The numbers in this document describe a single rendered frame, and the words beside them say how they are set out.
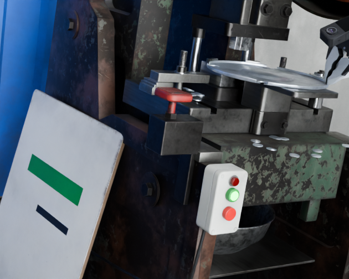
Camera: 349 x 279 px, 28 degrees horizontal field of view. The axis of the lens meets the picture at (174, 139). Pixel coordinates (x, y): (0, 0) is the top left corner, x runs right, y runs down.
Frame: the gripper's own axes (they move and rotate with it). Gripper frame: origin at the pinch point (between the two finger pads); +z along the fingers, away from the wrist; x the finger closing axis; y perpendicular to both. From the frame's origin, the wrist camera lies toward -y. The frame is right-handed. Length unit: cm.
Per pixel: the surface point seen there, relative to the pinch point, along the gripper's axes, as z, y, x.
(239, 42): 4.9, -10.6, 20.7
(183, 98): 2.7, -43.1, -4.1
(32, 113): 57, -38, 56
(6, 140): 107, -19, 99
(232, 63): 11.4, -8.6, 21.2
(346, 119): 98, 172, 98
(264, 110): 9.9, -13.5, 0.6
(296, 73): 6.7, 3.3, 11.2
